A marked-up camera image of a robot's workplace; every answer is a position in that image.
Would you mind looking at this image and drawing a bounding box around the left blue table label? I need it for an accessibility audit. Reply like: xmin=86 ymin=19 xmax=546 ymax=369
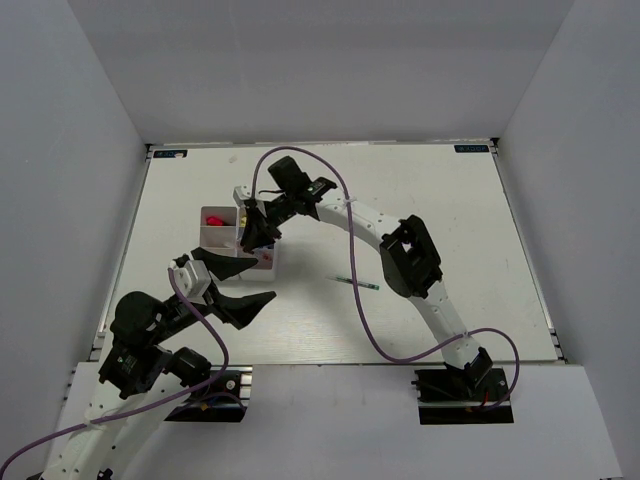
xmin=153 ymin=149 xmax=188 ymax=159

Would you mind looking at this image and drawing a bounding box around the green ink gel pen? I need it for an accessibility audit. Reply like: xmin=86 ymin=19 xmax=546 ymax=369
xmin=325 ymin=275 xmax=380 ymax=291

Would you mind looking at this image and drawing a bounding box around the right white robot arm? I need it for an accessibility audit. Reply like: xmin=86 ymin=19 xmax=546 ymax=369
xmin=233 ymin=156 xmax=493 ymax=399

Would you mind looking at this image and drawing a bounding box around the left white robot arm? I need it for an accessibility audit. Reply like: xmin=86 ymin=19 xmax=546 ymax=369
xmin=39 ymin=248 xmax=276 ymax=479

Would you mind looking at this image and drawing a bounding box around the right white organizer bin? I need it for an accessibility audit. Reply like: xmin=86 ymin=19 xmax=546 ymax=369
xmin=236 ymin=208 xmax=278 ymax=282

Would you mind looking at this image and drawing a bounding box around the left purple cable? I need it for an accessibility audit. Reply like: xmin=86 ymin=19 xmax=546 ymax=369
xmin=0 ymin=269 xmax=231 ymax=476

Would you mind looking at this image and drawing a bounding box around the left white organizer bin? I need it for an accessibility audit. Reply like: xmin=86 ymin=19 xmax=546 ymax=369
xmin=199 ymin=206 xmax=238 ymax=257

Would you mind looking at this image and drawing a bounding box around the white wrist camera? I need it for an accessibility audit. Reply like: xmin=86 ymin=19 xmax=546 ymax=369
xmin=168 ymin=258 xmax=213 ymax=305
xmin=233 ymin=185 xmax=264 ymax=212

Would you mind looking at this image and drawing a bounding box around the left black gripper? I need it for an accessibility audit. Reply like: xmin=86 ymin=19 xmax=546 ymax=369
xmin=152 ymin=245 xmax=277 ymax=341

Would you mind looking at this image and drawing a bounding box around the blue table label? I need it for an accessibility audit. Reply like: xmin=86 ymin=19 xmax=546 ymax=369
xmin=153 ymin=149 xmax=188 ymax=159
xmin=454 ymin=144 xmax=490 ymax=153

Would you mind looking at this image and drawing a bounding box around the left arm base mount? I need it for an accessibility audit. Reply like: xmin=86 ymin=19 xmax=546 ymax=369
xmin=166 ymin=366 xmax=253 ymax=423

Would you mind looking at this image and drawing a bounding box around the right blue table label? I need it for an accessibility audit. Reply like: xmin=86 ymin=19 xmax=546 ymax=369
xmin=454 ymin=144 xmax=490 ymax=153

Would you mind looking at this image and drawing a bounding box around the pink black highlighter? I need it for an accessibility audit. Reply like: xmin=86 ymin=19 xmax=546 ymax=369
xmin=205 ymin=216 xmax=226 ymax=227

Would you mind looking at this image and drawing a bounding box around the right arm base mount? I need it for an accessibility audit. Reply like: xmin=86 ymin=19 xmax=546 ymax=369
xmin=411 ymin=368 xmax=514 ymax=426

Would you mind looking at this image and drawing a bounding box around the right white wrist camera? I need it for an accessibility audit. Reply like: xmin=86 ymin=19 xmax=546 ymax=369
xmin=233 ymin=185 xmax=264 ymax=212

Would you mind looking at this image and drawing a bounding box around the white organizer bin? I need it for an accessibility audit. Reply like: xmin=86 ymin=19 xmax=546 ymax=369
xmin=199 ymin=206 xmax=238 ymax=257
xmin=236 ymin=208 xmax=278 ymax=282

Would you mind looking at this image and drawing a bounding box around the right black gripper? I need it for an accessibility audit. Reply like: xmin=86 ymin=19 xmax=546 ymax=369
xmin=241 ymin=190 xmax=298 ymax=252

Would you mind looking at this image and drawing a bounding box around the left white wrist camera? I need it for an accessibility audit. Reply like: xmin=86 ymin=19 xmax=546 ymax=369
xmin=168 ymin=258 xmax=213 ymax=305

